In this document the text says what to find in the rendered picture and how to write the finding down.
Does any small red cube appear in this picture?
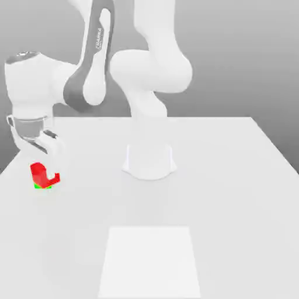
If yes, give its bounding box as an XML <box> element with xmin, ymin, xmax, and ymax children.
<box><xmin>29</xmin><ymin>162</ymin><xmax>61</xmax><ymax>189</ymax></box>

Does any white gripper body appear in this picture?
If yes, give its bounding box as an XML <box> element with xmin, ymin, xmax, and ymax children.
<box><xmin>14</xmin><ymin>131</ymin><xmax>65</xmax><ymax>175</ymax></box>

